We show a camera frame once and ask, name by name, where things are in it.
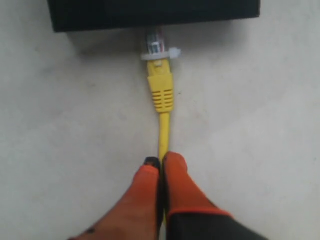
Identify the small black electronic box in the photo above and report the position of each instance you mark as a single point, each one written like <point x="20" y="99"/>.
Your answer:
<point x="89" y="15"/>

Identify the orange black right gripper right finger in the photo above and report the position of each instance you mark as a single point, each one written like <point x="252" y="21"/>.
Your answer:
<point x="190" y="215"/>

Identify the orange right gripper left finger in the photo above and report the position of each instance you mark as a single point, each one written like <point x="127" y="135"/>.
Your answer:
<point x="138" y="214"/>

